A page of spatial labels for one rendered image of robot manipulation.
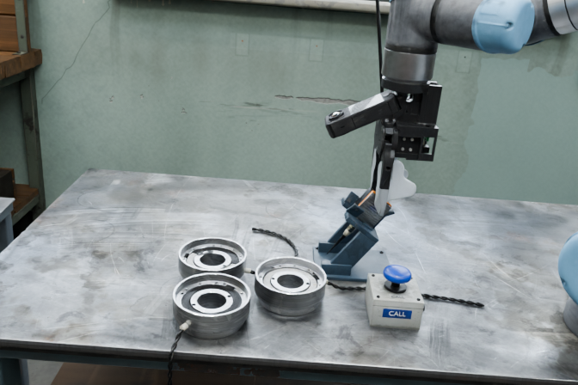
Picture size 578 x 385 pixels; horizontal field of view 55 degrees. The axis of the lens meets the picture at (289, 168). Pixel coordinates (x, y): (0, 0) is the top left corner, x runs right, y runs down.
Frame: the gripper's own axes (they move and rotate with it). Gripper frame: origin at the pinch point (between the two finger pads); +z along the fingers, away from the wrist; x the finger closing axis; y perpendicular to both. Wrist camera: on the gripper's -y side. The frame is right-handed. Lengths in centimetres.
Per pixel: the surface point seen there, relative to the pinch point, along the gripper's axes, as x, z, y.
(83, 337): -22.6, 11.9, -39.5
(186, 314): -21.5, 8.4, -26.5
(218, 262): -4.2, 10.5, -24.3
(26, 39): 140, 0, -117
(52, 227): 7, 12, -55
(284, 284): -9.0, 10.7, -13.8
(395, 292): -14.9, 7.3, 1.6
